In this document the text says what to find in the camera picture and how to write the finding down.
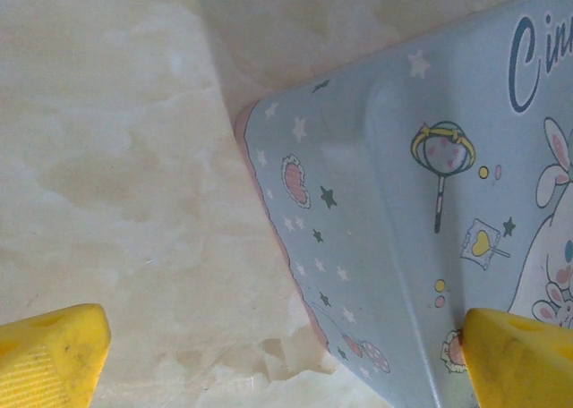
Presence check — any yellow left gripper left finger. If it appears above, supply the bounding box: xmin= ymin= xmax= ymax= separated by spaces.
xmin=0 ymin=303 xmax=112 ymax=408

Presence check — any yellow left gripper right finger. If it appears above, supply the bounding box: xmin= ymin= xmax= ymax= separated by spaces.
xmin=460 ymin=308 xmax=573 ymax=408

